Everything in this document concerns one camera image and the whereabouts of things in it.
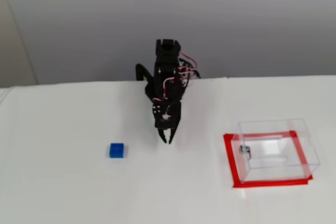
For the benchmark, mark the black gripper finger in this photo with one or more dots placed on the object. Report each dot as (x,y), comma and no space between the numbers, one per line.
(163,134)
(172,135)

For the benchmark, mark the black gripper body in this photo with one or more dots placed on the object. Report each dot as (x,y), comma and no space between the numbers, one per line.
(166,124)

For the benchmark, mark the blue lego brick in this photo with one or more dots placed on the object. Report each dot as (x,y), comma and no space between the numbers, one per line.
(116,150)

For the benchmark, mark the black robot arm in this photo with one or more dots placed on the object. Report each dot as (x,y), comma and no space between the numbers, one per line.
(168,61)

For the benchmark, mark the transparent plastic box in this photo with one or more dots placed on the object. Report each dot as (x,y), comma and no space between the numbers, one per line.
(267,153)

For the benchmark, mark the black table clamp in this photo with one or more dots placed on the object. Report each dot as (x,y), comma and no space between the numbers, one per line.
(140,70)

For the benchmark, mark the black wrist camera board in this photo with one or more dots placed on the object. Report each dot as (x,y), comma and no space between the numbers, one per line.
(160,121)

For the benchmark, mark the red tape frame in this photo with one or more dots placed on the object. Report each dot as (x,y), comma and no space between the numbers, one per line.
(231,155)

